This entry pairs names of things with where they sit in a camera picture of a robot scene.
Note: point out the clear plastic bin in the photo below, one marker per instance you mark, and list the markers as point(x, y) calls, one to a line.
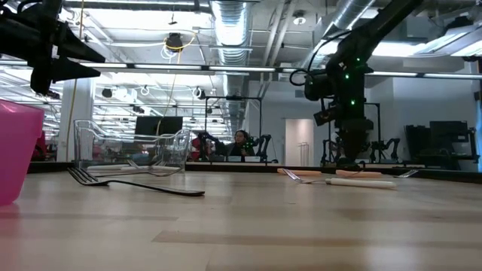
point(80, 150)

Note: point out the pink plastic bin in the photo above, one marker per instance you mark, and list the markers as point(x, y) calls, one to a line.
point(19, 150)

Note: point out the black monitor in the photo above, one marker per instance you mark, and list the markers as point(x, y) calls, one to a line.
point(158, 126)

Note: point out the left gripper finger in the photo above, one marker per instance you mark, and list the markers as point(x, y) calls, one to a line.
point(71, 69)
point(77, 45)

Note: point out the black shelving unit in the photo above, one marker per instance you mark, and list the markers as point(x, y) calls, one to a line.
point(444, 139)

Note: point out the red object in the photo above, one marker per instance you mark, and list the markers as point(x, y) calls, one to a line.
point(197, 145)

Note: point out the white pillar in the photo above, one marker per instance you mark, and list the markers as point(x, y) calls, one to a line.
point(81, 109)

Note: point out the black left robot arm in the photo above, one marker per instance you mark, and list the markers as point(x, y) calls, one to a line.
point(15, 30)

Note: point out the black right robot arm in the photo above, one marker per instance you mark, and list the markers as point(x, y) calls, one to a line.
point(376, 26)

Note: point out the silver ventilation duct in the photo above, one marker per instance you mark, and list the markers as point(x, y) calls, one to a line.
point(230, 30)

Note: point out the person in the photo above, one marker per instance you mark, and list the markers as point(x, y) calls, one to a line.
point(241, 145)

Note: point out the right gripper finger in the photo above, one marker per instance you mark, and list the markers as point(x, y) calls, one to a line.
point(348, 145)
point(358, 145)

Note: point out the white door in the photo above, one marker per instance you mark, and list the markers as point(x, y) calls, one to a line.
point(299, 141)

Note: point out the black rig frame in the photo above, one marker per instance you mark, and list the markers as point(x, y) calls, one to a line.
point(233, 98)

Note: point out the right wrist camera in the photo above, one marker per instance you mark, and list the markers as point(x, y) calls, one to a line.
point(325, 116)

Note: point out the black background robot arm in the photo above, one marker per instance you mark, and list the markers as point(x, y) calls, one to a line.
point(388, 148)
point(263, 147)

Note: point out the long light bar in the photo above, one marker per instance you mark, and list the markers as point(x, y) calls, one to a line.
point(169, 67)

